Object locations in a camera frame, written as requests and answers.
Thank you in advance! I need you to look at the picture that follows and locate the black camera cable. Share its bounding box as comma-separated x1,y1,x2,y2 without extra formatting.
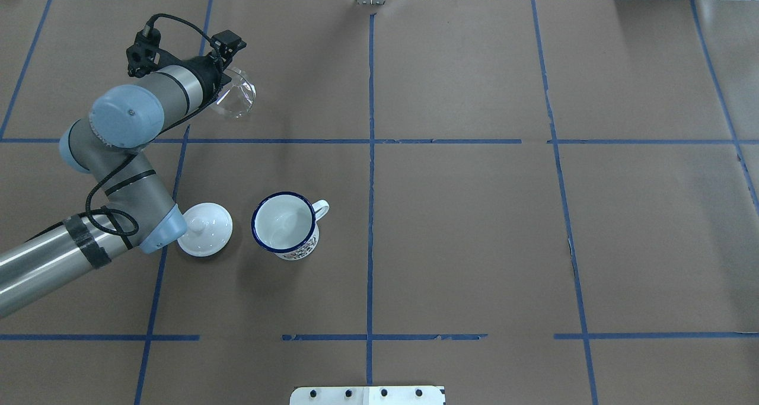
85,14,232,237

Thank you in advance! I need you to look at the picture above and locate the white enamel mug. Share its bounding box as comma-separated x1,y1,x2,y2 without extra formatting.
250,191,330,261

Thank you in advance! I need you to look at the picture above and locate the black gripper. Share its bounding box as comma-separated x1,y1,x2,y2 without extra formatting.
196,30,247,104

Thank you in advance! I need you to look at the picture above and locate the clear plastic funnel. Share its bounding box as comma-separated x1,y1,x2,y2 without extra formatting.
211,66,257,119

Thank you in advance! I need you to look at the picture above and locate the white camera pedestal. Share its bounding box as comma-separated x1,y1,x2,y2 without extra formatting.
289,385,447,404

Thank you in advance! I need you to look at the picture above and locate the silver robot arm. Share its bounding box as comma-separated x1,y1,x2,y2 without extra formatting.
1,25,246,317

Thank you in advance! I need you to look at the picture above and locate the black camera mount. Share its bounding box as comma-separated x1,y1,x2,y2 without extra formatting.
126,27,171,78

